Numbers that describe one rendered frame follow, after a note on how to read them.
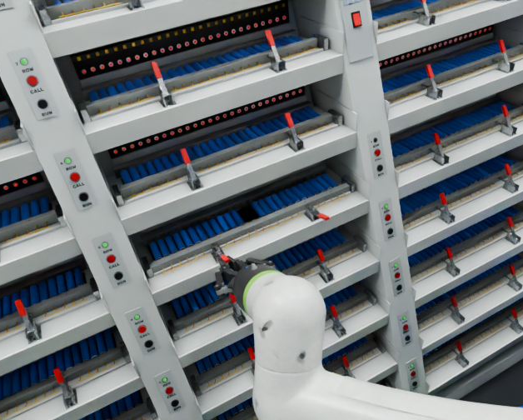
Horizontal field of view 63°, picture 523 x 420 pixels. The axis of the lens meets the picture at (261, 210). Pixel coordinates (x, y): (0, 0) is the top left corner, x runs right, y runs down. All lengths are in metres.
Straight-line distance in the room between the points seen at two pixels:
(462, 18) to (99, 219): 1.03
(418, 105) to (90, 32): 0.82
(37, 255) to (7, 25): 0.43
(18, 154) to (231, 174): 0.43
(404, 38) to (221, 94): 0.49
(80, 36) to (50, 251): 0.42
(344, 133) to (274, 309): 0.61
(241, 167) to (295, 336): 0.51
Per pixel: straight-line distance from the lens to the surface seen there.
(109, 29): 0.93
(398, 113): 1.20
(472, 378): 1.88
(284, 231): 1.09
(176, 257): 1.05
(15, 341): 1.09
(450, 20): 1.30
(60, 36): 0.92
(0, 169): 0.94
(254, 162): 1.02
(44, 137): 0.92
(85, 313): 1.05
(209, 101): 0.95
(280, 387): 0.65
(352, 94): 1.10
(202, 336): 1.14
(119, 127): 0.92
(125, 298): 1.02
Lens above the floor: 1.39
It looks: 21 degrees down
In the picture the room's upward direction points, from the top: 16 degrees counter-clockwise
